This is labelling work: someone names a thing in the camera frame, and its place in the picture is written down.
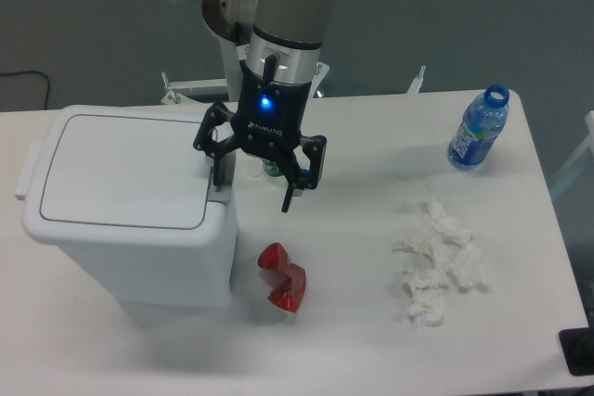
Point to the blue plastic water bottle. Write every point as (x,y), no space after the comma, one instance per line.
(482,122)

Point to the white plastic trash can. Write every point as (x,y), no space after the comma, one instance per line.
(123,193)

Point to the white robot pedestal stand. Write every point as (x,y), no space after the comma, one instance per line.
(229,67)

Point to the white frame at right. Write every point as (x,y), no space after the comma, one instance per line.
(574,165)

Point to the crushed red soda can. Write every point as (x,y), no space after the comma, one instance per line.
(287,294)

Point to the black device at edge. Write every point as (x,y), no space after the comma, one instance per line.
(577,348)

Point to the crumpled white tissue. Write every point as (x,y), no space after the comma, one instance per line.
(428,246)
(443,227)
(466,267)
(426,289)

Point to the crumpled white tissue right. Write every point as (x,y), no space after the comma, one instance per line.
(466,267)

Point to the clear empty plastic bottle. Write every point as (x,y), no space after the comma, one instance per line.
(271,169)

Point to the crumpled white tissue left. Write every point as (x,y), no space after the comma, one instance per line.
(428,246)

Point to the crumpled white tissue top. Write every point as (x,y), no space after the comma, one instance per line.
(443,227)

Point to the crumpled white tissue bottom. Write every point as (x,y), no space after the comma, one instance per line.
(426,289)

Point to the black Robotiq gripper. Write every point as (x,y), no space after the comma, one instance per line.
(267,124)

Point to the white bottle cap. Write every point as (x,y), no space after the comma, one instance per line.
(254,170)

